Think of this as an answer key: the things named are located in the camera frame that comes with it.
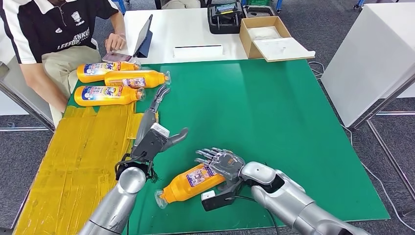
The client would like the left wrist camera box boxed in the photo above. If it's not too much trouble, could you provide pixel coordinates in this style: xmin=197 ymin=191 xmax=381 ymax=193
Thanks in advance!
xmin=130 ymin=122 xmax=171 ymax=164

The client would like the white box lid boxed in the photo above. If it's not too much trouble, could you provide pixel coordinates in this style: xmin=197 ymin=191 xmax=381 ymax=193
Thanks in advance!
xmin=253 ymin=36 xmax=316 ymax=63

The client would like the person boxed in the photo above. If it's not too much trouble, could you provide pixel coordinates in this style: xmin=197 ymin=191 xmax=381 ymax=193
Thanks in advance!
xmin=0 ymin=0 xmax=127 ymax=128
xmin=160 ymin=0 xmax=202 ymax=9

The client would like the white foam pad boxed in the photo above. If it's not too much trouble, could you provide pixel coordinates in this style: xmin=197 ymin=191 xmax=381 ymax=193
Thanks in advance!
xmin=247 ymin=26 xmax=281 ymax=41

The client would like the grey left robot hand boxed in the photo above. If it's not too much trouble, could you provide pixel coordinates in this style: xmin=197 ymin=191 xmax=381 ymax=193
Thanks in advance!
xmin=134 ymin=85 xmax=189 ymax=153

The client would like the flat white box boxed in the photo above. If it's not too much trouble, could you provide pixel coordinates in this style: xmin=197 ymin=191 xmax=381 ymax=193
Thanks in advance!
xmin=172 ymin=44 xmax=224 ymax=60

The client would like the open cardboard box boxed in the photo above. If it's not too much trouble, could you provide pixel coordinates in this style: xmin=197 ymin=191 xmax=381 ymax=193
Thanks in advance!
xmin=239 ymin=15 xmax=292 ymax=60

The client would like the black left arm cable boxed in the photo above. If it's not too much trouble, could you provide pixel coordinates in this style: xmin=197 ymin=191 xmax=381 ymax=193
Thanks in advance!
xmin=115 ymin=151 xmax=147 ymax=181

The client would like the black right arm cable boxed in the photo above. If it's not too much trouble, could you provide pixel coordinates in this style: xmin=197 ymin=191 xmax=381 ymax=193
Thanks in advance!
xmin=231 ymin=195 xmax=280 ymax=235

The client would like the white table with metal frame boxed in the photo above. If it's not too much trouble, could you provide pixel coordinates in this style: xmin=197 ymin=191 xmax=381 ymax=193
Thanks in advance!
xmin=320 ymin=2 xmax=415 ymax=198
xmin=0 ymin=19 xmax=56 ymax=132

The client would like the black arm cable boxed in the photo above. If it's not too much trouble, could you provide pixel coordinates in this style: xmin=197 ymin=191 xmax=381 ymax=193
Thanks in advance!
xmin=115 ymin=151 xmax=147 ymax=181
xmin=231 ymin=195 xmax=280 ymax=235

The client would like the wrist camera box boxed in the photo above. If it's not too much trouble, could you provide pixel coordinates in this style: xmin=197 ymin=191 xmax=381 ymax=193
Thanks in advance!
xmin=200 ymin=181 xmax=242 ymax=212
xmin=130 ymin=122 xmax=171 ymax=164

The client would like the pink smartphone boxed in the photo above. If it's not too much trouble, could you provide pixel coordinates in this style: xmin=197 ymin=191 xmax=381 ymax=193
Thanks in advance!
xmin=101 ymin=51 xmax=133 ymax=63

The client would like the green table mat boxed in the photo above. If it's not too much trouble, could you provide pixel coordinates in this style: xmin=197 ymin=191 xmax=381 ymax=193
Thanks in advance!
xmin=66 ymin=59 xmax=391 ymax=235

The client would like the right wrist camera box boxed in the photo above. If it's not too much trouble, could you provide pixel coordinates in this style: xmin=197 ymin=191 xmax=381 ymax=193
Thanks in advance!
xmin=200 ymin=181 xmax=242 ymax=212

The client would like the grey foam case lid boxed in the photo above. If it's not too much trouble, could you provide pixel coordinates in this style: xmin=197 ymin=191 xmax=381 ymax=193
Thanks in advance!
xmin=242 ymin=5 xmax=276 ymax=19

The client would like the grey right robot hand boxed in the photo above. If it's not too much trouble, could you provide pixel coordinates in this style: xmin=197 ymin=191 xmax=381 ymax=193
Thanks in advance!
xmin=194 ymin=147 xmax=246 ymax=195

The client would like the tablet in dark case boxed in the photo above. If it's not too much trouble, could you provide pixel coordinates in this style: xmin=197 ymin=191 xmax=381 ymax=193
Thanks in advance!
xmin=132 ymin=14 xmax=154 ymax=59

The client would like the orange detergent bottle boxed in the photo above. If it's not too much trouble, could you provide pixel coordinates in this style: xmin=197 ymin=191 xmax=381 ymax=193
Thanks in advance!
xmin=154 ymin=163 xmax=227 ymax=210
xmin=104 ymin=70 xmax=172 ymax=90
xmin=76 ymin=61 xmax=142 ymax=84
xmin=73 ymin=85 xmax=146 ymax=107

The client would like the person's left hand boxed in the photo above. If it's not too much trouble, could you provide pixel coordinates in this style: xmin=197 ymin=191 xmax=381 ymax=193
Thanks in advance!
xmin=104 ymin=32 xmax=127 ymax=52

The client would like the white desk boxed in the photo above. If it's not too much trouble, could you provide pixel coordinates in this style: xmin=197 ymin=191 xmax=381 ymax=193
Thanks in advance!
xmin=108 ymin=7 xmax=260 ymax=66

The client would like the yellow tape patch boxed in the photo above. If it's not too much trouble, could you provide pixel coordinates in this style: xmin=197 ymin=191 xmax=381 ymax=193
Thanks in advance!
xmin=14 ymin=103 xmax=160 ymax=235

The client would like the white floor cable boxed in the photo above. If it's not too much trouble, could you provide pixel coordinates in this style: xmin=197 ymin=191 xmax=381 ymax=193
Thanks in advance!
xmin=306 ymin=60 xmax=415 ymax=234

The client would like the black equipment case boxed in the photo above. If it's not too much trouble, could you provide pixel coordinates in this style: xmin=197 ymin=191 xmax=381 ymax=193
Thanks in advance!
xmin=207 ymin=1 xmax=244 ymax=35

